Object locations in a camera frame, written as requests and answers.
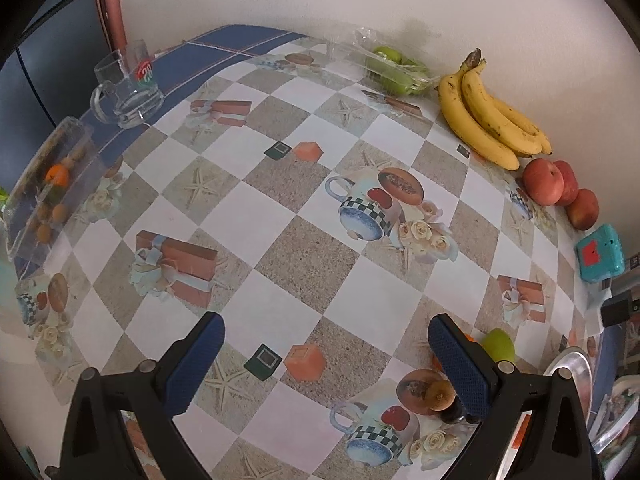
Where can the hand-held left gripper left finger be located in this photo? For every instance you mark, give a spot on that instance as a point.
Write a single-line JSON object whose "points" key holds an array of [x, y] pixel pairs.
{"points": [[195, 360]]}

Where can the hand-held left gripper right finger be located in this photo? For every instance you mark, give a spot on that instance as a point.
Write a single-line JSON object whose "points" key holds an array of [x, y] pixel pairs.
{"points": [[457, 360]]}

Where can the brown kiwi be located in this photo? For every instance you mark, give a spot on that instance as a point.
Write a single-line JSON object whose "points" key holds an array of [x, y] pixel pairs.
{"points": [[440, 394]]}

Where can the green mango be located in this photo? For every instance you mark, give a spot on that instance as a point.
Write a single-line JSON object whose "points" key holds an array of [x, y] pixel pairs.
{"points": [[497, 345]]}

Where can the dark purple plum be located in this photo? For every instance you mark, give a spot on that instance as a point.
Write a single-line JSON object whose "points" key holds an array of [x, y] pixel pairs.
{"points": [[452, 414]]}

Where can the checkered printed tablecloth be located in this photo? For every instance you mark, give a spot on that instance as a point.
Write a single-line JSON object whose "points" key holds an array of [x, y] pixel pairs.
{"points": [[310, 260]]}

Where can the colourful printed packets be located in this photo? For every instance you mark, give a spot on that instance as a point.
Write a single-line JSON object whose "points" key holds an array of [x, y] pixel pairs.
{"points": [[615, 410]]}

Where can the small black box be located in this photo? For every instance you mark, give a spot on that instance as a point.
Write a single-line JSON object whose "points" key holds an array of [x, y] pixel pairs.
{"points": [[617, 307]]}

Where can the small teal box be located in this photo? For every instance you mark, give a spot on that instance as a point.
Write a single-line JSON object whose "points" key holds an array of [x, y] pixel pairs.
{"points": [[600, 255]]}

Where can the red apple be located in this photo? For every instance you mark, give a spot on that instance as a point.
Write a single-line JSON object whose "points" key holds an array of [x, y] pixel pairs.
{"points": [[571, 182], [582, 208], [545, 182]]}

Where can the clear plastic food container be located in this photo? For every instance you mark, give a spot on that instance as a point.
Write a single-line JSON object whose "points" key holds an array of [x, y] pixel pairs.
{"points": [[50, 190]]}

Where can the yellow banana bunch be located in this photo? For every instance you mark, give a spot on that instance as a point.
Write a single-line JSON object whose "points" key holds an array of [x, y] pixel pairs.
{"points": [[480, 130]]}

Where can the glass mug with logo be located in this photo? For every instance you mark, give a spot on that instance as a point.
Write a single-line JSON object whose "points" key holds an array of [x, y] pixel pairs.
{"points": [[132, 102]]}

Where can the clear bag of green fruit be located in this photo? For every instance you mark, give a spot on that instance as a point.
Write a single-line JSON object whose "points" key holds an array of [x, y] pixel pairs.
{"points": [[395, 72]]}

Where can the dark blue cabinet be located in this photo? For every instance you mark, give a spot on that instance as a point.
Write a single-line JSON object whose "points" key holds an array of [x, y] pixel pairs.
{"points": [[35, 60]]}

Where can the red pole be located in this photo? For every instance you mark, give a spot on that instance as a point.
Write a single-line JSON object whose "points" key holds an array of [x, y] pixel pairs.
{"points": [[112, 10]]}

